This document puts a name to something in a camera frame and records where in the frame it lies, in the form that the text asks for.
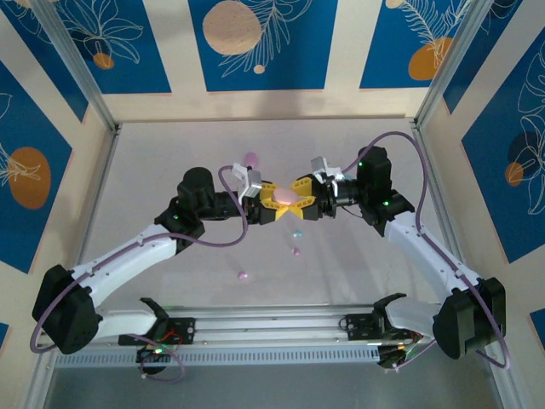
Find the pink earbud charging case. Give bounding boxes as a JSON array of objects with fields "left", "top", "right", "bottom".
[{"left": 272, "top": 187, "right": 298, "bottom": 208}]

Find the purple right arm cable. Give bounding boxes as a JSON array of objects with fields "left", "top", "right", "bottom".
[{"left": 336, "top": 130, "right": 512, "bottom": 376}]

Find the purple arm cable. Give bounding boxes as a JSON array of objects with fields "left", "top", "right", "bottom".
[
  {"left": 32, "top": 164, "right": 252, "bottom": 383},
  {"left": 336, "top": 130, "right": 512, "bottom": 376}
]

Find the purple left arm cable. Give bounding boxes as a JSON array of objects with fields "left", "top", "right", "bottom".
[{"left": 32, "top": 164, "right": 252, "bottom": 383}]

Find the aluminium table side rail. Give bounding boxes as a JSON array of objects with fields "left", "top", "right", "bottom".
[
  {"left": 25, "top": 125, "right": 123, "bottom": 409},
  {"left": 410, "top": 121, "right": 519, "bottom": 409}
]

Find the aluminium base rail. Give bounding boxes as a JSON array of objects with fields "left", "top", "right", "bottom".
[{"left": 40, "top": 302, "right": 444, "bottom": 349}]

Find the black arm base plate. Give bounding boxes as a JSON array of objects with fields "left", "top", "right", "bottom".
[
  {"left": 340, "top": 313, "right": 421, "bottom": 346},
  {"left": 118, "top": 317, "right": 197, "bottom": 347}
]

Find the aluminium frame post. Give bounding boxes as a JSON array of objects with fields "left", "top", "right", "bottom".
[
  {"left": 410, "top": 0, "right": 489, "bottom": 129},
  {"left": 29, "top": 0, "right": 123, "bottom": 135}
]

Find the grey slotted cable duct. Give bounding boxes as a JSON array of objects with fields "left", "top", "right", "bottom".
[{"left": 54, "top": 345, "right": 380, "bottom": 368}]

